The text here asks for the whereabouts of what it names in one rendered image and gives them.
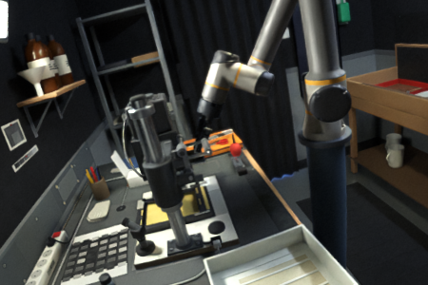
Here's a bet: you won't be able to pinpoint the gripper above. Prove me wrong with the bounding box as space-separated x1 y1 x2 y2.
195 97 224 143

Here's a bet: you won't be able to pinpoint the black negative carrier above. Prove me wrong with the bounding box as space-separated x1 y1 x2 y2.
185 138 215 161

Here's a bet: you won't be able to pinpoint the black enlarger head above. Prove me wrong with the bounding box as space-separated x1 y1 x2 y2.
125 93 210 209

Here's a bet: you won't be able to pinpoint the grey enlarger column with baseboard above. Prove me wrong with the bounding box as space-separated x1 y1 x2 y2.
124 94 241 270

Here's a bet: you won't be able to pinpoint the black focus finder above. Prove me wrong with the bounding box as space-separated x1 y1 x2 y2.
121 217 157 257

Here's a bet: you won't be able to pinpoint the red scissors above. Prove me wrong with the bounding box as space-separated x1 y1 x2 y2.
212 134 232 147

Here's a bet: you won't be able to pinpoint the orange tray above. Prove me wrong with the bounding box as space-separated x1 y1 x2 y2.
184 127 244 157

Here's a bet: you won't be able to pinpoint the red blower bulb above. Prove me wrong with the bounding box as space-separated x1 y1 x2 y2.
229 142 244 159

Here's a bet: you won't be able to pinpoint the small black block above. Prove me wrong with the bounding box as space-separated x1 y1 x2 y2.
232 156 249 177

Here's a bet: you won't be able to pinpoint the white and blue paper box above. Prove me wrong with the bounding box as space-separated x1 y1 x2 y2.
110 149 150 188

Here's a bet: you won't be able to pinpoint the flat tan box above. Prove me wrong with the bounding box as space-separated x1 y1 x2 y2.
130 50 160 65

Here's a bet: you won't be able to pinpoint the blue bin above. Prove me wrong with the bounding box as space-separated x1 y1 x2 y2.
270 167 311 187

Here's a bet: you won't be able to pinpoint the yellow and black easel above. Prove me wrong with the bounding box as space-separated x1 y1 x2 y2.
138 183 216 233

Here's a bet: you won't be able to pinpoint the black round disc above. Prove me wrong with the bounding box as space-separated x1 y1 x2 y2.
207 218 227 236

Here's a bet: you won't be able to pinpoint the black curtain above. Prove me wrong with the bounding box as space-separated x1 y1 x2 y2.
149 0 303 181

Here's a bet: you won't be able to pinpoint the brown pencil cup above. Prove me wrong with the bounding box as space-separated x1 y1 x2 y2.
88 177 111 200

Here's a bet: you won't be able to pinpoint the grey metal shelf unit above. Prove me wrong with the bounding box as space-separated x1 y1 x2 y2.
75 0 183 153

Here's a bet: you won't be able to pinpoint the large white tray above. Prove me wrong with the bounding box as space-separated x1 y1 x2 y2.
202 223 360 285

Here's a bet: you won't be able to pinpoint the white sponge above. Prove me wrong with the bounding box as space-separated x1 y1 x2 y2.
86 199 111 224

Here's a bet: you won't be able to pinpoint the brown bottle with white label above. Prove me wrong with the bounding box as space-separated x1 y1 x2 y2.
34 33 52 60
25 31 59 96
46 33 76 87

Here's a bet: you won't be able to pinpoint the wooden sink table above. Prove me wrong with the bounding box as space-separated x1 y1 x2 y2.
345 42 428 219

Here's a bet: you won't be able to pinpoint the white funnel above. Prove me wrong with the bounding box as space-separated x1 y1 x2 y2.
16 66 49 98

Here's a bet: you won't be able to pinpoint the white jug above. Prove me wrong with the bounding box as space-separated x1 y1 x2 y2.
384 143 406 169
384 131 402 152

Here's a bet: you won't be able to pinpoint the red tray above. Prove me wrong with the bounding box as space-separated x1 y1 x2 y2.
374 77 428 96

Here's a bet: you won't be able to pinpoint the white power strip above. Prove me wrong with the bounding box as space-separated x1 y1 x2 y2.
24 230 70 285

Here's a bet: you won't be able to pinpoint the grey enlarger cable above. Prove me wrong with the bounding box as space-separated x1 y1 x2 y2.
121 113 146 180

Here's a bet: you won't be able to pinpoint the small white switch box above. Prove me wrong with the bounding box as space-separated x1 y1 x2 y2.
211 236 224 255

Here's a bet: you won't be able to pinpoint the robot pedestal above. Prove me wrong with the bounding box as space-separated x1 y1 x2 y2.
298 130 353 270

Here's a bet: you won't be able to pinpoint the wooden wall shelf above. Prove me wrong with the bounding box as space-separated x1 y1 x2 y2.
15 79 88 139

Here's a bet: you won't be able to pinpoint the white wall label strip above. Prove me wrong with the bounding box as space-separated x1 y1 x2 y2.
11 143 40 173

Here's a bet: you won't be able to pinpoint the green wall box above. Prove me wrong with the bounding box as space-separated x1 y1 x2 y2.
334 0 352 26

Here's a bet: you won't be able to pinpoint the white framed wall picture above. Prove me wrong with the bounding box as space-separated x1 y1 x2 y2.
0 118 29 151

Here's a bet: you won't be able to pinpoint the white wall lamp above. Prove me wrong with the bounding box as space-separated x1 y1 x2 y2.
0 0 10 45

